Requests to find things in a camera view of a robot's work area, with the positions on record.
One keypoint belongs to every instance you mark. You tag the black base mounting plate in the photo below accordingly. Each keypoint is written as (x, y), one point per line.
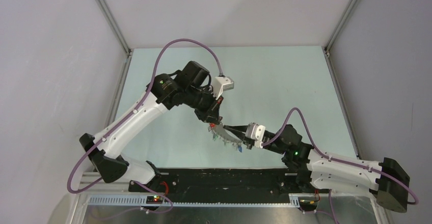
(227, 185)

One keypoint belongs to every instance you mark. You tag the aluminium frame post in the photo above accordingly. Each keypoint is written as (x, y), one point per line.
(111, 21)
(343, 20)

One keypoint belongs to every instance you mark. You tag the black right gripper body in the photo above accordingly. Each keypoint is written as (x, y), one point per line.
(249, 144)

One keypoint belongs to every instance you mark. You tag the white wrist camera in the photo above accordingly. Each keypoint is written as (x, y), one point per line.
(254, 127)
(221, 84)

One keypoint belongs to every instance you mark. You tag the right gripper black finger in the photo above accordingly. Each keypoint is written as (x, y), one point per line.
(237, 136)
(238, 128)

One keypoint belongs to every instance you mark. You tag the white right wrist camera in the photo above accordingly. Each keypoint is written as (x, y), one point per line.
(254, 127)

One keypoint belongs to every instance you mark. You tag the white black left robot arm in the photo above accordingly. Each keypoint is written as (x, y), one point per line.
(167, 91)

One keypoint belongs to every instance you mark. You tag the right aluminium frame post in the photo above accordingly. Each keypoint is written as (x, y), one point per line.
(343, 20)

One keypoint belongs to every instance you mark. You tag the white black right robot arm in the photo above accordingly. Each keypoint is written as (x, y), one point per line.
(385, 180)

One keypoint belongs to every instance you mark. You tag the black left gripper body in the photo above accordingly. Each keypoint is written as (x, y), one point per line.
(206, 106)

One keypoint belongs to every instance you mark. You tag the left aluminium frame post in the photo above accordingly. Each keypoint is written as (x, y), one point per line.
(111, 21)

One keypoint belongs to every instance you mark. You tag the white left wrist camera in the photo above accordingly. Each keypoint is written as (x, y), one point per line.
(221, 84)

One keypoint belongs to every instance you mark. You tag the grey slotted cable duct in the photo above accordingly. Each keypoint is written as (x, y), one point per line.
(147, 201)

